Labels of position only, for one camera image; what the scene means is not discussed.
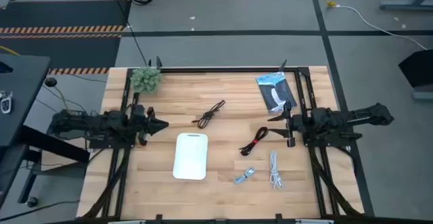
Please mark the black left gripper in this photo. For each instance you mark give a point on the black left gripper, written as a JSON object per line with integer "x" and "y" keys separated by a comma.
{"x": 142, "y": 122}

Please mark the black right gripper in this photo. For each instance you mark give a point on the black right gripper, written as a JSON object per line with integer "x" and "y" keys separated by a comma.
{"x": 297, "y": 125}

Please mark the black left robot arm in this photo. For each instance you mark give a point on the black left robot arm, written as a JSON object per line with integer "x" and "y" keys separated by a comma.
{"x": 88, "y": 124}

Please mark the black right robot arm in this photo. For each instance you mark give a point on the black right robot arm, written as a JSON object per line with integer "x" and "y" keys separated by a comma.
{"x": 341, "y": 119}

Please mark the Yellowstone waterfall booklet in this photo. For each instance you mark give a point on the Yellowstone waterfall booklet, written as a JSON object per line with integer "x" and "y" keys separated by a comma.
{"x": 275, "y": 92}

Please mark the white rectangular tray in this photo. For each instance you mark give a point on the white rectangular tray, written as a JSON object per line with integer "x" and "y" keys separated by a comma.
{"x": 190, "y": 156}

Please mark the green artificial plant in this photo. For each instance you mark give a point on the green artificial plant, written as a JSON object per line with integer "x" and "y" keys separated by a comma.
{"x": 146, "y": 80}

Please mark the black round floor puck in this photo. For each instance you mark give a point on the black round floor puck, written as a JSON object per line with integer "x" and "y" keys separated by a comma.
{"x": 50, "y": 82}

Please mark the black desk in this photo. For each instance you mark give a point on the black desk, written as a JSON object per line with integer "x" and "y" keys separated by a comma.
{"x": 20, "y": 92}

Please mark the black mat hazard stripes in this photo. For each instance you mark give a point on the black mat hazard stripes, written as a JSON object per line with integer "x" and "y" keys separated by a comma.
{"x": 64, "y": 14}

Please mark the black box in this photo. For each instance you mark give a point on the black box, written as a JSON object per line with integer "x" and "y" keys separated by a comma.
{"x": 417, "y": 68}

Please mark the black caster wheel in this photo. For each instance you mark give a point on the black caster wheel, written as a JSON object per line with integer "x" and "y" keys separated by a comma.
{"x": 32, "y": 202}

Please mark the white key fob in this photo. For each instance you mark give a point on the white key fob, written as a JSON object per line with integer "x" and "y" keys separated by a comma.
{"x": 5, "y": 103}

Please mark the black aluminium table frame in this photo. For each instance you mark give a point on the black aluminium table frame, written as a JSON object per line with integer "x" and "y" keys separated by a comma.
{"x": 220, "y": 70}

